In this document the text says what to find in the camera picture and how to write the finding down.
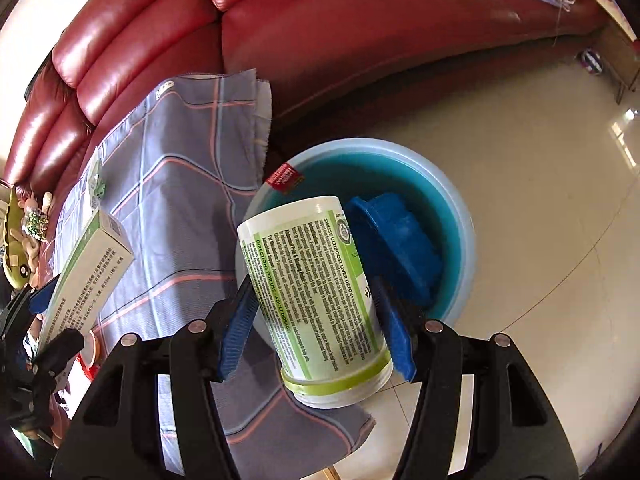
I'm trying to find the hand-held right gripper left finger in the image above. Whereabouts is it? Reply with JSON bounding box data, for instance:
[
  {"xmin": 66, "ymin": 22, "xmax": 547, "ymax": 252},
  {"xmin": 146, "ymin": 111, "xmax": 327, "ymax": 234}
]
[{"xmin": 50, "ymin": 277, "xmax": 261, "ymax": 480}]

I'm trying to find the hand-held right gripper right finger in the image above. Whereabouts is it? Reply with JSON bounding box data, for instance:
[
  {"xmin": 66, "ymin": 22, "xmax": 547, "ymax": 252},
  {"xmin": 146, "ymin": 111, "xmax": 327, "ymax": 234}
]
[{"xmin": 372, "ymin": 277, "xmax": 581, "ymax": 480}]

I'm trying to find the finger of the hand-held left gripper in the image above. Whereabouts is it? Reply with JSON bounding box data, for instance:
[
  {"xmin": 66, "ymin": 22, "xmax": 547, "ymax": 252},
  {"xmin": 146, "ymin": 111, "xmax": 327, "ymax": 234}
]
[
  {"xmin": 30, "ymin": 329, "xmax": 86, "ymax": 386},
  {"xmin": 27, "ymin": 274, "xmax": 62, "ymax": 313}
]

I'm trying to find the green white medicine box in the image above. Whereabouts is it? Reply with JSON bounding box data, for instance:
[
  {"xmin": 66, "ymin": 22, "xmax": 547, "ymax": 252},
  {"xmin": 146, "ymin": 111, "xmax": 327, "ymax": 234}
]
[{"xmin": 37, "ymin": 209, "xmax": 136, "ymax": 353}]

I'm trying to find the white jar with green label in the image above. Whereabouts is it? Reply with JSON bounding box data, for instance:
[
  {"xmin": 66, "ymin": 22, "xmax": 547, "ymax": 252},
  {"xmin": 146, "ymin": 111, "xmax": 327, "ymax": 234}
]
[{"xmin": 236, "ymin": 195, "xmax": 395, "ymax": 409}]

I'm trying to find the blue plastic box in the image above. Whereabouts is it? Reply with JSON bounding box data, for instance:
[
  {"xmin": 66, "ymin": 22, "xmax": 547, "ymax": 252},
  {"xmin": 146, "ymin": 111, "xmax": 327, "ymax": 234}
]
[{"xmin": 345, "ymin": 192, "xmax": 446, "ymax": 311}]

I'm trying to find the blue plastic basin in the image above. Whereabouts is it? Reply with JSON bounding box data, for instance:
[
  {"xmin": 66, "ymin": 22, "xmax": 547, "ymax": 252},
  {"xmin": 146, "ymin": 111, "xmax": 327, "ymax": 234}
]
[{"xmin": 235, "ymin": 137, "xmax": 476, "ymax": 341}]

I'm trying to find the red soda can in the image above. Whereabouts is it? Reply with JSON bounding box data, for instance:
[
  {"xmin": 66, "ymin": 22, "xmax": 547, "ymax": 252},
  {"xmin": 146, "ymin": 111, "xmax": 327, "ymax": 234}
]
[{"xmin": 265, "ymin": 161, "xmax": 306, "ymax": 196}]

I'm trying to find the green plush toy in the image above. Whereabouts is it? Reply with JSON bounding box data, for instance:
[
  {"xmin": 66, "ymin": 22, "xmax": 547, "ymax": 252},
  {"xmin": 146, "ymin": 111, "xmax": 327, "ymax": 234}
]
[{"xmin": 0, "ymin": 187, "xmax": 43, "ymax": 291}]

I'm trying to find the clear jar of beads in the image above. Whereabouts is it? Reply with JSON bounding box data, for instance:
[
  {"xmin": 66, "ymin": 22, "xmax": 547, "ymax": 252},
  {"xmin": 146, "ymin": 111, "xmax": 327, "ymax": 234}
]
[{"xmin": 22, "ymin": 210, "xmax": 49, "ymax": 241}]

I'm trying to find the pink plush toy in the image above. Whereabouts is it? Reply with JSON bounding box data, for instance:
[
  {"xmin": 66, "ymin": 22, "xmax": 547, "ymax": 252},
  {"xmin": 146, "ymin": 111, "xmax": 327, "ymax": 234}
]
[{"xmin": 20, "ymin": 192, "xmax": 53, "ymax": 271}]

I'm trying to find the open green white carton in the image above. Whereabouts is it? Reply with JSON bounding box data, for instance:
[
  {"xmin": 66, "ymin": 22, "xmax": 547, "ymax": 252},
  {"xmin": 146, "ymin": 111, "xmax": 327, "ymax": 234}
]
[{"xmin": 87, "ymin": 159, "xmax": 108, "ymax": 211}]

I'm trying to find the blue-grey plaid tablecloth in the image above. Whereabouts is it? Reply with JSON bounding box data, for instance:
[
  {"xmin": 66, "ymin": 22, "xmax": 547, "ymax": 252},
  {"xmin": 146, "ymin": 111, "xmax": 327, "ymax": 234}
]
[{"xmin": 50, "ymin": 72, "xmax": 376, "ymax": 476}]

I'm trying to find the red leather sofa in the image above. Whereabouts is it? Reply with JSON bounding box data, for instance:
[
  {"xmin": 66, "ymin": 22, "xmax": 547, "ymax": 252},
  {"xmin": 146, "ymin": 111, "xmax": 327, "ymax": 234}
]
[{"xmin": 0, "ymin": 0, "xmax": 616, "ymax": 201}]

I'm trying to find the blue white ball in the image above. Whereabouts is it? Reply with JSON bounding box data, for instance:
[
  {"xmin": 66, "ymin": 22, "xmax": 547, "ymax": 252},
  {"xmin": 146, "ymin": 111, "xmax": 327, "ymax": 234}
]
[{"xmin": 579, "ymin": 49, "xmax": 607, "ymax": 77}]

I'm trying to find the wooden cabinet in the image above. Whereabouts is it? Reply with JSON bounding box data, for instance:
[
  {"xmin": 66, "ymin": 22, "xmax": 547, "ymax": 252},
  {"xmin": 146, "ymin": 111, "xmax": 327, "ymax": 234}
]
[{"xmin": 590, "ymin": 0, "xmax": 640, "ymax": 106}]

